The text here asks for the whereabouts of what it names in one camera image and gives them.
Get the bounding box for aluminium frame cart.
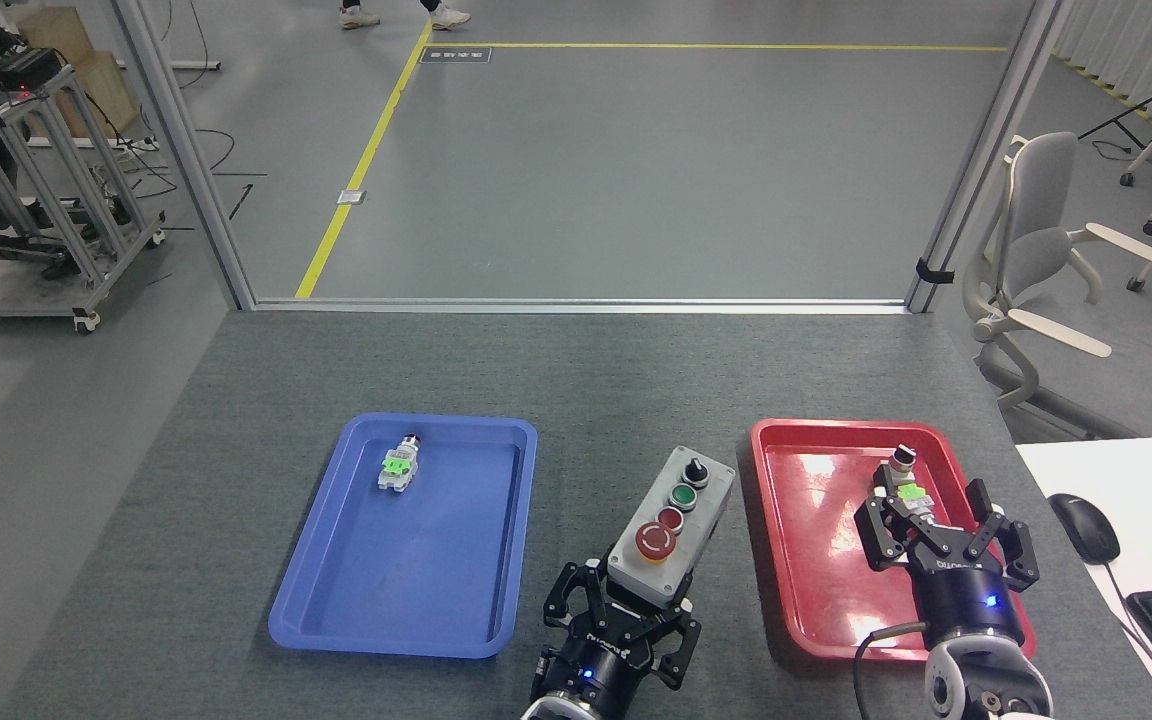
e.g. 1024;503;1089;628
0;65;167;336

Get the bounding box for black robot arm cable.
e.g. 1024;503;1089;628
853;620;937;720

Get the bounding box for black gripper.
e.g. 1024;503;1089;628
536;560;703;716
854;478;1040;651

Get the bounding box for red plastic tray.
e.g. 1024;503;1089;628
749;418;1037;663

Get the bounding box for silver aluminium rail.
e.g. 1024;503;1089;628
241;296;922;317

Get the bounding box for black knob selector switch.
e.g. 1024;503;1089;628
874;446;934;523

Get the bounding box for red push button switch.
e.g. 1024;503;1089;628
377;434;424;494

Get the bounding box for cardboard box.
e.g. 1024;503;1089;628
16;5;144;143

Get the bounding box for black computer mouse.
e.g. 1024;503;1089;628
1048;493;1122;566

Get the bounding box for grey office chair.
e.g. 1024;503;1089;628
963;132;1152;441

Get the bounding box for grey three-button control box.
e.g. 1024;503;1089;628
606;445;737;609

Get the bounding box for black floor cables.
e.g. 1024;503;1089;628
121;0;269;223

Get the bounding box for silver aluminium post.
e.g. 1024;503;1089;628
111;0;259;312
904;0;1072;314

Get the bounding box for white curtain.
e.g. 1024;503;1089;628
1051;0;1152;158

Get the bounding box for blue plastic tray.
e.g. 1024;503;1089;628
268;413;539;661

